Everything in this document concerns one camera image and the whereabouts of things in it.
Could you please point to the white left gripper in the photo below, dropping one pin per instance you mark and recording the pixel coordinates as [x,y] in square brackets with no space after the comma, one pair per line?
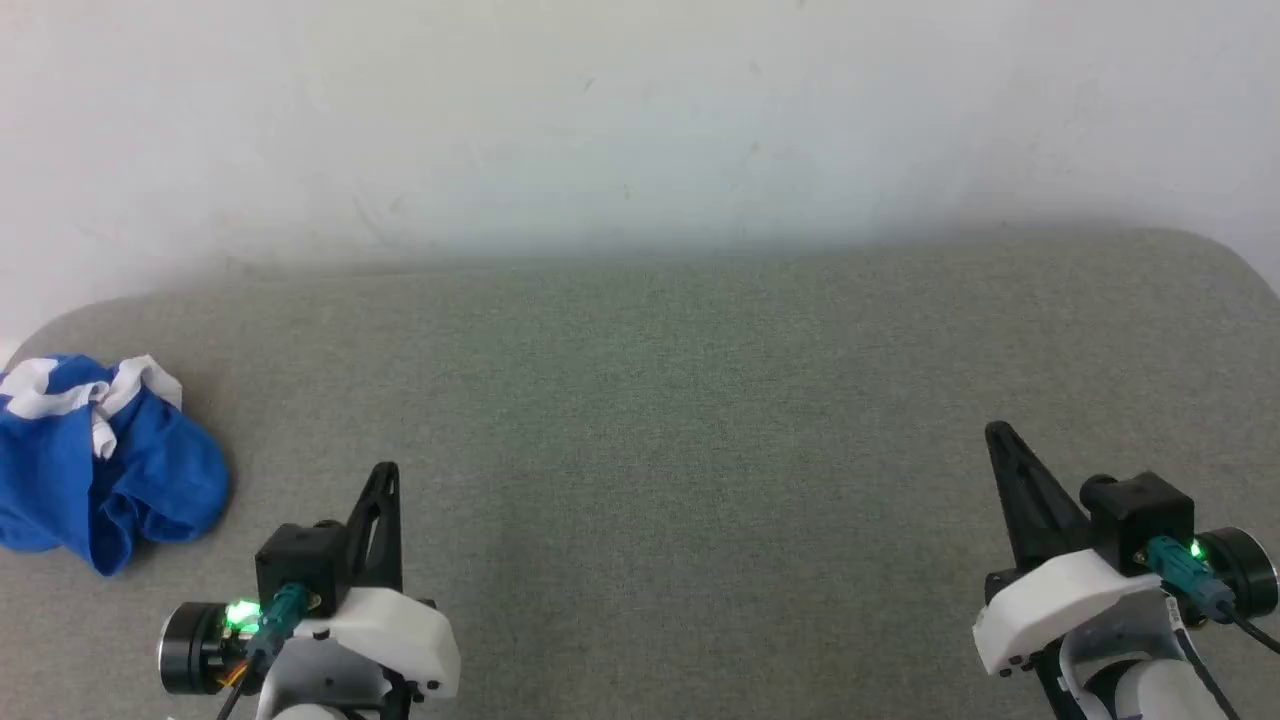
[400,635]

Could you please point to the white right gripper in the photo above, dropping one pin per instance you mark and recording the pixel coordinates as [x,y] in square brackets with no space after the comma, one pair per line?
[1060,605]

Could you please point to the blue shorts with white stripes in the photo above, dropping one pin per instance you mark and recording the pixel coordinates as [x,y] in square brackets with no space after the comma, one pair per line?
[60,480]

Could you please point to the black left cylindrical motor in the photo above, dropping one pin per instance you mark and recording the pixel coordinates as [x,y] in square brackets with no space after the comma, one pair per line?
[195,648]

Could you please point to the black cylindrical motor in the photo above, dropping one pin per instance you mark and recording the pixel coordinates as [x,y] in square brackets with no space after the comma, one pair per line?
[195,648]
[1245,572]

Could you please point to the black right cylindrical motor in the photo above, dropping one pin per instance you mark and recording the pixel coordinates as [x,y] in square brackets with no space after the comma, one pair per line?
[1245,572]

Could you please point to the grey fabric sofa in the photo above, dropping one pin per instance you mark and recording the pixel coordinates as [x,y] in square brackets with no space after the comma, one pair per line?
[660,420]

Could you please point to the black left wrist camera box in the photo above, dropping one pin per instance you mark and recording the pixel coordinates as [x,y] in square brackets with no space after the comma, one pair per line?
[298,565]

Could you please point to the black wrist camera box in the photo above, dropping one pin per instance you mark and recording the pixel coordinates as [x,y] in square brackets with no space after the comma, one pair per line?
[1140,520]
[298,565]

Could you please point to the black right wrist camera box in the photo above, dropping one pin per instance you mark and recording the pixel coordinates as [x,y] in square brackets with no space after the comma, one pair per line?
[1140,520]

